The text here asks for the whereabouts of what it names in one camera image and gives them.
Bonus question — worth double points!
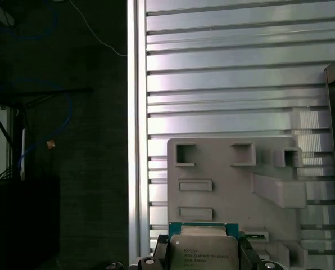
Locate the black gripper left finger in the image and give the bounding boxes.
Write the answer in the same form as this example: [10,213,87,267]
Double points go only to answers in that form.
[93,234,171,270]

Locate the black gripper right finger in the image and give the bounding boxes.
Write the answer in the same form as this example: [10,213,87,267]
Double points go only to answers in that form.
[238,238,284,270]

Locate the silver CPU with green edge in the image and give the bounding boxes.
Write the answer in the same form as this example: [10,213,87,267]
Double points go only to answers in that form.
[168,221,240,270]

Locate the grey plastic parts rack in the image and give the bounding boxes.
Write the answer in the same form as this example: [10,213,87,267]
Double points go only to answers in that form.
[166,137,309,270]

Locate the black cabinet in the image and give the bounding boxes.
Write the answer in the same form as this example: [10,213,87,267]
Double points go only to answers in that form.
[0,175,61,270]

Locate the white upright device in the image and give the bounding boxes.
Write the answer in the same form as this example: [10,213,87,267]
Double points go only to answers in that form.
[19,128,28,181]

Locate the blue cable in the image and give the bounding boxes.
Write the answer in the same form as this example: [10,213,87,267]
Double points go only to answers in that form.
[18,81,73,177]

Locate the black metal desk frame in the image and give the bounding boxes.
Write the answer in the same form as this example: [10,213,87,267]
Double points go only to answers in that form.
[0,87,94,158]

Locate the thin white cable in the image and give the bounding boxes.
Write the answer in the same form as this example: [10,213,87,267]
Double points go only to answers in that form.
[70,0,128,57]

